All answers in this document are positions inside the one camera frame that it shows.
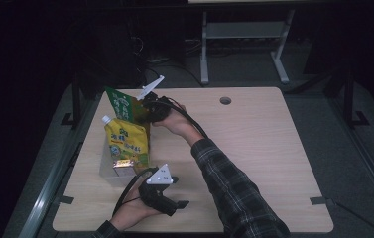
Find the yellow spout pouch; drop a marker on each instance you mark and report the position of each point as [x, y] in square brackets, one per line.
[128, 142]

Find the clear plastic container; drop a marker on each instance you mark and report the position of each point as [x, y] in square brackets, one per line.
[106, 173]

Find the black metal stand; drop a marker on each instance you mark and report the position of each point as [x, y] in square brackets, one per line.
[349, 99]
[76, 99]

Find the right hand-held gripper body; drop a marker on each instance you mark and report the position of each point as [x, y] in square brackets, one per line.
[159, 109]

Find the person's right hand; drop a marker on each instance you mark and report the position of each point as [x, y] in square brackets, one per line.
[178, 124]

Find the white metal table frame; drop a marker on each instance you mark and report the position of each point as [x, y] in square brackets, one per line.
[240, 30]

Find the person's left hand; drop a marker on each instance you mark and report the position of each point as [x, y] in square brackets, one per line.
[131, 211]

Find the metal frame rail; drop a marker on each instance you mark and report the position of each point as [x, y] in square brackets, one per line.
[369, 165]
[47, 195]

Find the small brown snack packet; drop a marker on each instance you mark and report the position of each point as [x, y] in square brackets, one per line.
[124, 166]

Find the green and red food packet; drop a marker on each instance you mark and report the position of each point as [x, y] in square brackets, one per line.
[121, 105]

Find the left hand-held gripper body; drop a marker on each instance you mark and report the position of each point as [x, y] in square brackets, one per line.
[156, 196]

